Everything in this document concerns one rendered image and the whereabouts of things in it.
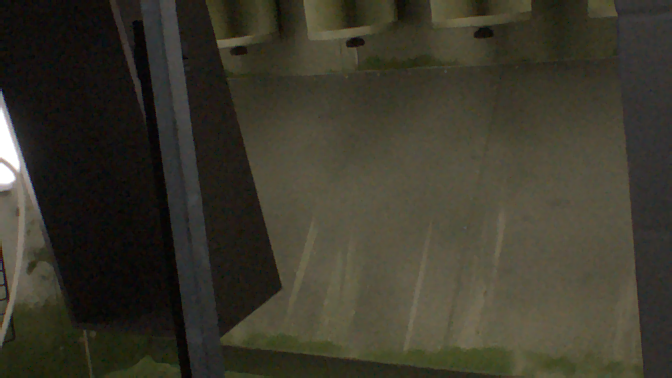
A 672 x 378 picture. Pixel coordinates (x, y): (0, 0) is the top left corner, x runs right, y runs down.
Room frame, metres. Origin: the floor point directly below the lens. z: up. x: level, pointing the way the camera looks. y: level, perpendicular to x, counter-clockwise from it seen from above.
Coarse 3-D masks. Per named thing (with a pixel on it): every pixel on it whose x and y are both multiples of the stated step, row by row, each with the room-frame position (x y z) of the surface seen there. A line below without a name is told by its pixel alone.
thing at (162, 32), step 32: (160, 0) 2.51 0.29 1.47; (160, 32) 2.50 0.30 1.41; (160, 64) 2.51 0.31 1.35; (160, 96) 2.52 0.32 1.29; (160, 128) 2.53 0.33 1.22; (192, 160) 2.53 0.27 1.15; (192, 192) 2.52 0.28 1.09; (192, 224) 2.51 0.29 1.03; (192, 256) 2.50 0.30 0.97; (192, 288) 2.51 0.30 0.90; (192, 320) 2.52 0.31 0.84; (192, 352) 2.52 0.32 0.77
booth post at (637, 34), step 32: (640, 0) 2.27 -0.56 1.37; (640, 32) 2.27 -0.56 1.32; (640, 64) 2.27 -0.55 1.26; (640, 96) 2.28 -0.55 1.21; (640, 128) 2.28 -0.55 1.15; (640, 160) 2.28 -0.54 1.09; (640, 192) 2.29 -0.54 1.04; (640, 224) 2.29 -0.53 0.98; (640, 256) 2.29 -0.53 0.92; (640, 288) 2.29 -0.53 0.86; (640, 320) 2.30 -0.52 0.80
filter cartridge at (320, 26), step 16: (304, 0) 4.69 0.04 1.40; (320, 0) 4.59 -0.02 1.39; (336, 0) 4.57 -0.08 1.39; (352, 0) 4.57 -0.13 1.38; (368, 0) 4.57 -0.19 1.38; (384, 0) 4.61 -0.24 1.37; (320, 16) 4.60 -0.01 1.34; (336, 16) 4.57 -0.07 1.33; (352, 16) 4.58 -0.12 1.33; (368, 16) 4.57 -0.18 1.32; (384, 16) 4.60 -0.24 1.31; (320, 32) 4.60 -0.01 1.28; (336, 32) 4.56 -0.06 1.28; (352, 32) 4.55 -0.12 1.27; (368, 32) 4.56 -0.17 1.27
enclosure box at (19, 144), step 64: (0, 0) 3.99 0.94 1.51; (64, 0) 4.16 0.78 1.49; (128, 0) 3.58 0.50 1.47; (192, 0) 3.78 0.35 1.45; (0, 64) 3.96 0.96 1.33; (64, 64) 4.16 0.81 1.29; (128, 64) 3.58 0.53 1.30; (192, 64) 3.76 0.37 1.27; (64, 128) 4.13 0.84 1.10; (128, 128) 4.17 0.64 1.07; (192, 128) 3.73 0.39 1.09; (64, 192) 4.10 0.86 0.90; (128, 192) 4.26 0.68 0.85; (256, 192) 3.93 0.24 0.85; (64, 256) 4.07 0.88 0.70; (128, 256) 4.29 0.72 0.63; (256, 256) 3.90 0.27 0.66; (128, 320) 4.02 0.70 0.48
